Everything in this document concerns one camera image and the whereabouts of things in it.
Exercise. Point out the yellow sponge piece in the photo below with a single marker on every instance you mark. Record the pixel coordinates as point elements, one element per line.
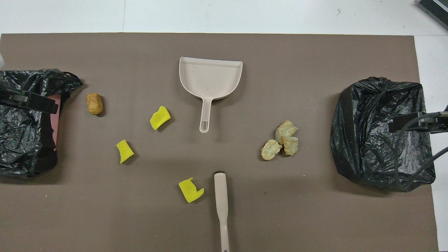
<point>160,118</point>
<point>124,151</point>
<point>190,190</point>

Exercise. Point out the beige hand brush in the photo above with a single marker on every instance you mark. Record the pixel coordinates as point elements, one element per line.
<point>221,196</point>

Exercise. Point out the pink plastic bin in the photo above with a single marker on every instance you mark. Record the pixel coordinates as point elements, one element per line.
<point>57,126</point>

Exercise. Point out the black plastic trash bag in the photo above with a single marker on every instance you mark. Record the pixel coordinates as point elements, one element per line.
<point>371,147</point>
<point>21,140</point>

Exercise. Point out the brown table mat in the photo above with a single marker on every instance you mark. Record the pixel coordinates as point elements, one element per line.
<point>280,210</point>

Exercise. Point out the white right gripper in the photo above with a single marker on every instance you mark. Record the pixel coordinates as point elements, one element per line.
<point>439,127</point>

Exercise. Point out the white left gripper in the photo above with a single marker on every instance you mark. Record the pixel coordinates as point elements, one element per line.
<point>8,98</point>

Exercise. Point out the brown croquette toy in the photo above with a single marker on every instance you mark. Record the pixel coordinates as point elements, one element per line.
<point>94,104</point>

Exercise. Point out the beige plastic dustpan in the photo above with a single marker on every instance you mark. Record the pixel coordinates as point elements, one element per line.
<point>210,77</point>

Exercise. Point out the dark striped mat corner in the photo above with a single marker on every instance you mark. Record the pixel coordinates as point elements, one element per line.
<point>437,8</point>

